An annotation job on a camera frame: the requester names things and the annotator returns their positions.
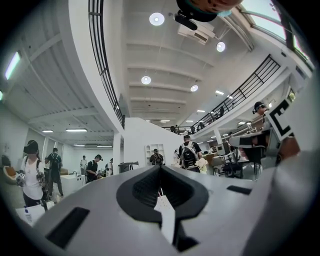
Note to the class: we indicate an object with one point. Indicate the black and white backpack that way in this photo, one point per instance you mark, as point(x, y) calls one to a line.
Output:
point(188, 156)

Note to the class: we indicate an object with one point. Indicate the white bottle blue label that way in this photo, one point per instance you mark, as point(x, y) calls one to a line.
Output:
point(28, 215)

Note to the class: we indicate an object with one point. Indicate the white counter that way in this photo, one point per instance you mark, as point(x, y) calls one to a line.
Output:
point(71, 181)

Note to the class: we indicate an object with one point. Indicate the skylight window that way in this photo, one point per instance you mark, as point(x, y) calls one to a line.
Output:
point(267, 17)

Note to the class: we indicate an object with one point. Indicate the black head camera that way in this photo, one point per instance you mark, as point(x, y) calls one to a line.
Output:
point(186, 22)

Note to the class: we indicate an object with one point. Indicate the person's head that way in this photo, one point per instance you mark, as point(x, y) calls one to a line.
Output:
point(207, 5)

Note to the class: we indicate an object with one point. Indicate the black office chair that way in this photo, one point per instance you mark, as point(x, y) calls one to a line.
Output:
point(232, 168)

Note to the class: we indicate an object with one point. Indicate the curved black railing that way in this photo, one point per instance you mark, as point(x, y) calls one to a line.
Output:
point(100, 57)

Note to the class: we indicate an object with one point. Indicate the round ceiling light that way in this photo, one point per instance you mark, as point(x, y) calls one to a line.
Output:
point(194, 88)
point(220, 46)
point(156, 19)
point(146, 80)

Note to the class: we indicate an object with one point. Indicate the white arched shelf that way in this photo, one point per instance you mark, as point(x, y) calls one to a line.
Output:
point(151, 151)

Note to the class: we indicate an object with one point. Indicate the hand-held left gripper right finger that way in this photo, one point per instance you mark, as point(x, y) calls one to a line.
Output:
point(220, 215)

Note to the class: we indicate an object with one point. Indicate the straight black railing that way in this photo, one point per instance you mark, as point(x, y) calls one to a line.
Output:
point(250, 86)

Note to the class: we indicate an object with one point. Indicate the blue face mask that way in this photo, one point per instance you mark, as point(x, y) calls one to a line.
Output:
point(226, 13)

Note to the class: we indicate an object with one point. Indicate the fluorescent tube light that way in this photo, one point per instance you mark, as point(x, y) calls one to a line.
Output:
point(12, 65)

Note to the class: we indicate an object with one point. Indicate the white air conditioning unit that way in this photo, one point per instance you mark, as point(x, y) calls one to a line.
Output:
point(197, 33)

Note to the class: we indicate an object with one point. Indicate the computer monitor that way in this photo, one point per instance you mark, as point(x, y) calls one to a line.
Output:
point(222, 149)

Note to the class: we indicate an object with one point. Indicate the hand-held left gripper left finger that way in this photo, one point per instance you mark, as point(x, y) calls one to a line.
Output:
point(95, 225)

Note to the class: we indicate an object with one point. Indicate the rectangular ceiling panel light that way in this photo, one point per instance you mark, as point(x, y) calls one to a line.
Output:
point(76, 130)

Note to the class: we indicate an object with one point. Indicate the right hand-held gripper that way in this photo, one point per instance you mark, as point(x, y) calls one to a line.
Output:
point(306, 117)

